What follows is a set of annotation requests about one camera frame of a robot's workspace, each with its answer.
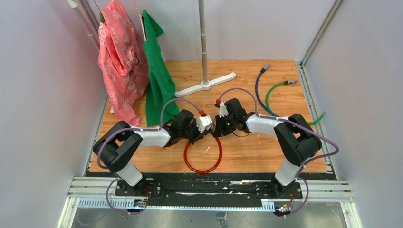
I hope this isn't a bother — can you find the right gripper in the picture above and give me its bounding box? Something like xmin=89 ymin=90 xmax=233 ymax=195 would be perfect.
xmin=215 ymin=113 xmax=237 ymax=136

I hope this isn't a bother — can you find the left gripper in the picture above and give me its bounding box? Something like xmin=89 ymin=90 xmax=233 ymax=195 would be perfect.
xmin=180 ymin=120 xmax=207 ymax=146

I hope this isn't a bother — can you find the red cable lock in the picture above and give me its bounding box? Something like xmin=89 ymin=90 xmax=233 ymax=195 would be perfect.
xmin=183 ymin=136 xmax=223 ymax=175

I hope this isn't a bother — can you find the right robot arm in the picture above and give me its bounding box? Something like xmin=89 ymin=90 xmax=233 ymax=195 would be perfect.
xmin=213 ymin=98 xmax=322 ymax=199

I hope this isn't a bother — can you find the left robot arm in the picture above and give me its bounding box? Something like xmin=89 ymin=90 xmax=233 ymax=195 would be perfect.
xmin=92 ymin=110 xmax=213 ymax=196

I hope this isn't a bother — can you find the green t-shirt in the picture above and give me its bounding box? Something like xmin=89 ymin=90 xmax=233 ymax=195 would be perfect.
xmin=142 ymin=10 xmax=176 ymax=127

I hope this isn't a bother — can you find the white clothes rack stand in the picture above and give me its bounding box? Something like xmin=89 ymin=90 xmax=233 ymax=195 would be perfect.
xmin=174 ymin=0 xmax=236 ymax=98

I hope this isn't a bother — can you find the pink patterned garment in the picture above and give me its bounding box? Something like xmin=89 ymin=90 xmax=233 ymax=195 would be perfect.
xmin=98 ymin=0 xmax=150 ymax=126

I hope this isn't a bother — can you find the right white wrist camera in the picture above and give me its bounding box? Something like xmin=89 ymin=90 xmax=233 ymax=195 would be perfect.
xmin=215 ymin=99 xmax=229 ymax=118

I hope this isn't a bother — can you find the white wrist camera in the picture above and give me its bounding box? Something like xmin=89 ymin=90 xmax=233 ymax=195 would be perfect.
xmin=215 ymin=99 xmax=229 ymax=118
xmin=196 ymin=110 xmax=213 ymax=133

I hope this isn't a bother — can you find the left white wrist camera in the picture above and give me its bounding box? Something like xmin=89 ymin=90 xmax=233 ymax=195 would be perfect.
xmin=196 ymin=110 xmax=213 ymax=133

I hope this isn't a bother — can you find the blue cable lock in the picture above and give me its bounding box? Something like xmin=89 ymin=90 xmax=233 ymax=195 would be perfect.
xmin=255 ymin=63 xmax=278 ymax=118

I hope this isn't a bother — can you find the green cable lock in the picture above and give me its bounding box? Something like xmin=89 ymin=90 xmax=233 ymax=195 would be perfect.
xmin=264 ymin=79 xmax=326 ymax=126

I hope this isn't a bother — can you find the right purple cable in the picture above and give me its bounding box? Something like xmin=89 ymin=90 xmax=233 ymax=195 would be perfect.
xmin=215 ymin=87 xmax=340 ymax=218

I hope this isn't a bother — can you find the purple cable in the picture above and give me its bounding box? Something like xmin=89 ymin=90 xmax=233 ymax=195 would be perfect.
xmin=215 ymin=87 xmax=340 ymax=218
xmin=96 ymin=97 xmax=206 ymax=217

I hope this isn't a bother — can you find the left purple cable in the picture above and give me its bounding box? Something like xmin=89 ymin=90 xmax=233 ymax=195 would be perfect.
xmin=96 ymin=97 xmax=206 ymax=217

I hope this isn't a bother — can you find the aluminium frame rail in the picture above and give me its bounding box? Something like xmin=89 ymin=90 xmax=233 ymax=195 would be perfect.
xmin=58 ymin=177 xmax=362 ymax=228

